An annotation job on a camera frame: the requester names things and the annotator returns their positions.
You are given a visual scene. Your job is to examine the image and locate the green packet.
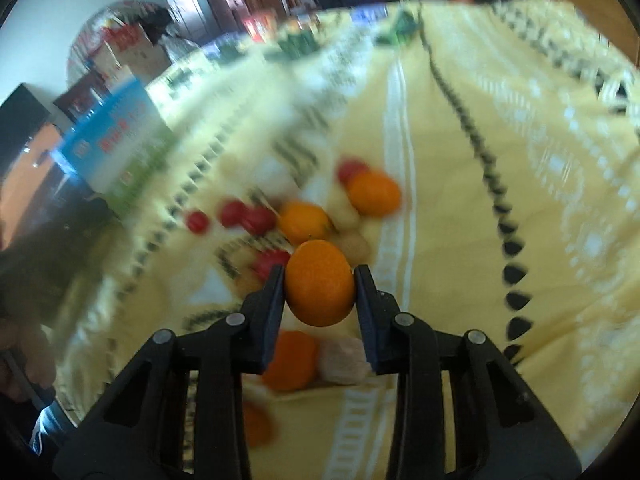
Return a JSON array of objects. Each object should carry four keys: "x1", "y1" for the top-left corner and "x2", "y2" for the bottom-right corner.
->
[
  {"x1": 277, "y1": 30, "x2": 321, "y2": 57},
  {"x1": 377, "y1": 10, "x2": 420, "y2": 46}
]

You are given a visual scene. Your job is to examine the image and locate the yellow patterned blanket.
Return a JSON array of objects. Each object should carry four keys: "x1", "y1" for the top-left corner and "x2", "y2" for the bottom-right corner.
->
[{"x1": 52, "y1": 0, "x2": 640, "y2": 480}]

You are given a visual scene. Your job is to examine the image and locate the orange mandarin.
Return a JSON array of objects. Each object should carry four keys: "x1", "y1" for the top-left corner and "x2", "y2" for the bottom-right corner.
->
[
  {"x1": 284, "y1": 240, "x2": 356, "y2": 327},
  {"x1": 262, "y1": 331, "x2": 321, "y2": 393},
  {"x1": 347, "y1": 170, "x2": 403, "y2": 218},
  {"x1": 278, "y1": 201, "x2": 334, "y2": 245}
]

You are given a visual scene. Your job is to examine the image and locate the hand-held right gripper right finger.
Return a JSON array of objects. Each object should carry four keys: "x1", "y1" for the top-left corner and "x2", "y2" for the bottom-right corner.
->
[{"x1": 354, "y1": 264, "x2": 583, "y2": 480}]

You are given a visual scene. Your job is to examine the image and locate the brown cardboard box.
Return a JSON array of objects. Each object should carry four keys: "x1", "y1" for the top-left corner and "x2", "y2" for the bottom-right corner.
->
[{"x1": 87, "y1": 19, "x2": 173, "y2": 86}]

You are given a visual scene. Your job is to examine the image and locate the pale beige round fruit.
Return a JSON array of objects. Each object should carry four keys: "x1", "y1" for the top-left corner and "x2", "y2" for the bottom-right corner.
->
[
  {"x1": 334, "y1": 232, "x2": 372, "y2": 266},
  {"x1": 326, "y1": 194, "x2": 361, "y2": 233},
  {"x1": 318, "y1": 336, "x2": 373, "y2": 386}
]

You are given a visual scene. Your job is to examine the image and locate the person's left hand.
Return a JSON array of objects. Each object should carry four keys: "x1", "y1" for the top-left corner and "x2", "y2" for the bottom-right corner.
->
[{"x1": 0, "y1": 317, "x2": 57, "y2": 403}]

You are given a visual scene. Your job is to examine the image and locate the blue white green carton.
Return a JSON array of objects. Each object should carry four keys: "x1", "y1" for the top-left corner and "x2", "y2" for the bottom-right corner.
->
[{"x1": 54, "y1": 78, "x2": 176, "y2": 216}]

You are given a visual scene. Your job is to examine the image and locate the black flat box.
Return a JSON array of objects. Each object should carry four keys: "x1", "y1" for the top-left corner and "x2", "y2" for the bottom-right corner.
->
[{"x1": 0, "y1": 83, "x2": 52, "y2": 161}]

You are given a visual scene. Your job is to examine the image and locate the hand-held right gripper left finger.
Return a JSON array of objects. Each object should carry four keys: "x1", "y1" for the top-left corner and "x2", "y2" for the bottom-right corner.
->
[{"x1": 52, "y1": 264, "x2": 286, "y2": 480}]

